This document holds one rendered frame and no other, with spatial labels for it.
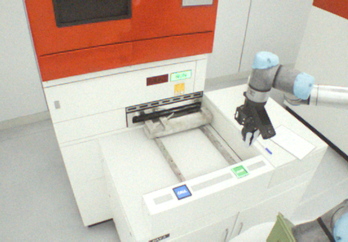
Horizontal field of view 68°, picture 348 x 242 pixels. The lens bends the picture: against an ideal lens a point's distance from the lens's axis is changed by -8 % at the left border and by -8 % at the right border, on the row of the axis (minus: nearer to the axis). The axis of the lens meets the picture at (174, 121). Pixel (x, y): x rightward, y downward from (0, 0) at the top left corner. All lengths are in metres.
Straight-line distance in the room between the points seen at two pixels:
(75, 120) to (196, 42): 0.69
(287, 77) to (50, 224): 1.87
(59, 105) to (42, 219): 1.15
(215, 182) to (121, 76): 0.64
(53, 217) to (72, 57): 1.38
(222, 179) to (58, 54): 0.81
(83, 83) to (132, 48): 0.27
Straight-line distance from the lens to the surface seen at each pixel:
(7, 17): 2.73
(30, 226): 2.27
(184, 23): 1.29
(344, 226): 0.81
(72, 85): 1.31
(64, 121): 1.40
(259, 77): 0.88
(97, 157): 1.59
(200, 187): 1.08
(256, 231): 1.18
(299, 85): 0.85
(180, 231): 1.19
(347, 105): 0.99
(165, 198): 1.04
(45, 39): 1.16
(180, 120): 1.50
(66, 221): 2.21
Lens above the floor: 1.79
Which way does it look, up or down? 37 degrees down
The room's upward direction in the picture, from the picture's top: 3 degrees clockwise
